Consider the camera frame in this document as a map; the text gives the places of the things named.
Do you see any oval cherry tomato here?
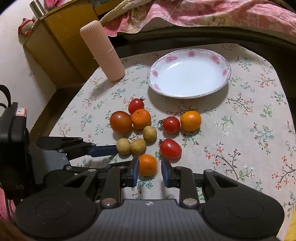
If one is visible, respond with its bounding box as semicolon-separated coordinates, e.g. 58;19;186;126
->
159;139;182;159

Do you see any tan longan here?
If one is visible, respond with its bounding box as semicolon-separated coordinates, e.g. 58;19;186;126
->
131;138;146;154
116;138;131;155
143;126;157;142

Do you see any large red tomato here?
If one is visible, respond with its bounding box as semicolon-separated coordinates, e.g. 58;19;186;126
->
110;111;132;133

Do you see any round cherry tomato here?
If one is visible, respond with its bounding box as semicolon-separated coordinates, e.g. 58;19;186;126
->
162;116;181;135

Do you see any smooth orange tangerine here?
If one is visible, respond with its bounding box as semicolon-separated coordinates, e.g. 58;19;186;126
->
180;110;202;132

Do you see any wrinkled orange tangerine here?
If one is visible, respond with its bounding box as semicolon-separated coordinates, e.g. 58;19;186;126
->
131;109;151;130

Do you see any small tomato upper left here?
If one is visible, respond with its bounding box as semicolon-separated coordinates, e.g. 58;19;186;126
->
128;98;144;114

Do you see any floral tablecloth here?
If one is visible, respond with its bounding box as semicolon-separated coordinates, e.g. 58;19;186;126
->
51;44;295;240

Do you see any white floral plate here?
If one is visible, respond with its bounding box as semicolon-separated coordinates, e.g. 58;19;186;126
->
147;48;231;99

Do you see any yellow wooden cabinet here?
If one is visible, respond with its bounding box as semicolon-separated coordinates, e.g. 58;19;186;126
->
23;1;120;89

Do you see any pink ribbed cylindrical container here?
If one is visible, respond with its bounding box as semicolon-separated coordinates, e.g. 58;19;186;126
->
80;20;125;81

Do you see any red white plush toy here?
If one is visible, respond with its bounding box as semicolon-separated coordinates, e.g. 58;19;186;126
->
18;18;35;37

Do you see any stainless steel thermos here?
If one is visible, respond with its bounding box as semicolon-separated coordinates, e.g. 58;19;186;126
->
30;0;46;19

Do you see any pink floral blanket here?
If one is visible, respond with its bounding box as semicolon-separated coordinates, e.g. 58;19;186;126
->
100;1;295;37

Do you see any dark bed frame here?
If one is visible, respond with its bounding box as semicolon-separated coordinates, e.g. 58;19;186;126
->
110;26;295;97

